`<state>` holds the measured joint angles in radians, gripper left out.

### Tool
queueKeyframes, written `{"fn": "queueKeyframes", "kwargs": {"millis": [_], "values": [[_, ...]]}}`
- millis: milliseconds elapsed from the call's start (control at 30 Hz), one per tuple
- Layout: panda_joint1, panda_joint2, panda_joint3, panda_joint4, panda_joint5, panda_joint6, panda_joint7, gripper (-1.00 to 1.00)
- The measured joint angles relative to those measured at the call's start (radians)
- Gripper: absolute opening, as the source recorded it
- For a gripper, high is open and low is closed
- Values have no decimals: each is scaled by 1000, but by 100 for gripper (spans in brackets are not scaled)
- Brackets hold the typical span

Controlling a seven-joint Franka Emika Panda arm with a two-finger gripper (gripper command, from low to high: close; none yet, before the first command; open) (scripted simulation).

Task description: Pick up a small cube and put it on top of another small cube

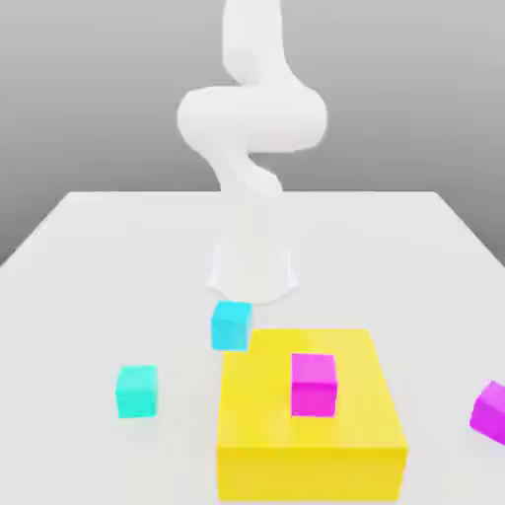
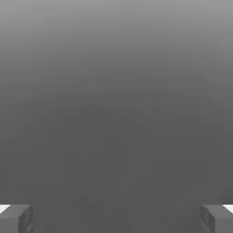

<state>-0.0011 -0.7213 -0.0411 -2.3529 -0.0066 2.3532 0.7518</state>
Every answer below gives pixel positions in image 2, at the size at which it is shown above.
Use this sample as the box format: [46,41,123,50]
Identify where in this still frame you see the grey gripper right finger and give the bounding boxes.
[199,204,233,233]

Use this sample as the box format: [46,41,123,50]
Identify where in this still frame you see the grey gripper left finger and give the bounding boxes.
[0,204,35,233]

